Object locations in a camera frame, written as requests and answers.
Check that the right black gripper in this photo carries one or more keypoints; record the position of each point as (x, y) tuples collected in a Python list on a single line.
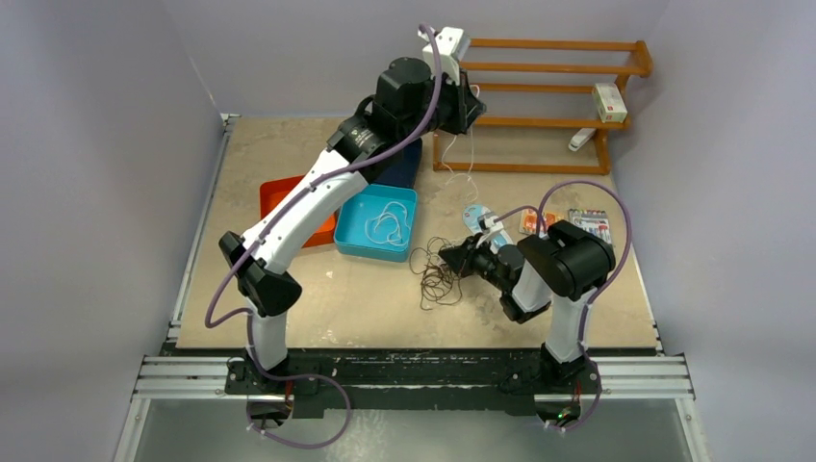
[(460, 257)]

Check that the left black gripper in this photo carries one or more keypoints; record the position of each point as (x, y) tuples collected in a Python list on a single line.
[(467, 107)]

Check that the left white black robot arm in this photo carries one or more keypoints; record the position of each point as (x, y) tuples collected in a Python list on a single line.
[(411, 98)]

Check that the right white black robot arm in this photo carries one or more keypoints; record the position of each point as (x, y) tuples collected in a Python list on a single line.
[(560, 272)]

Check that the blue blister pack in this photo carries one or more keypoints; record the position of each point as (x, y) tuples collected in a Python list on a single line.
[(472, 213)]

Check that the orange card pack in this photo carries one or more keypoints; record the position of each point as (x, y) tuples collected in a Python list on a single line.
[(528, 222)]

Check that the dark blue plastic tray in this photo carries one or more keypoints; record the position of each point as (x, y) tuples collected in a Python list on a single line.
[(402, 173)]

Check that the light blue plastic tray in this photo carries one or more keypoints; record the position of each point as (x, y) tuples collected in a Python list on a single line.
[(377, 223)]

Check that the white stapler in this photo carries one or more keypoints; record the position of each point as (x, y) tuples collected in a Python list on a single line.
[(581, 137)]

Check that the coloured marker set pack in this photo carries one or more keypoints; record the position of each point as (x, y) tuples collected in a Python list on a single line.
[(595, 222)]

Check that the white cardboard box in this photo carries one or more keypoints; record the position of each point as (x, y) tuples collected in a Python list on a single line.
[(610, 104)]

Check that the wooden shelf rack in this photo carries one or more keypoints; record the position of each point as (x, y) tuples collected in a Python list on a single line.
[(539, 94)]

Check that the orange plastic tray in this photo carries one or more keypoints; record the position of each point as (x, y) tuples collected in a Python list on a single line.
[(272, 193)]

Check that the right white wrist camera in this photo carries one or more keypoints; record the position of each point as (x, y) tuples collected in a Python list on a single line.
[(491, 232)]

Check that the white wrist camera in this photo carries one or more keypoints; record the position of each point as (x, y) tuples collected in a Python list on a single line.
[(491, 232), (444, 50)]

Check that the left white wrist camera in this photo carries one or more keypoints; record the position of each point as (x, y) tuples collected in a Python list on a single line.
[(444, 50)]

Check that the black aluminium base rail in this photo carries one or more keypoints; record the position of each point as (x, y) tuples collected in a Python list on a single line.
[(509, 380)]

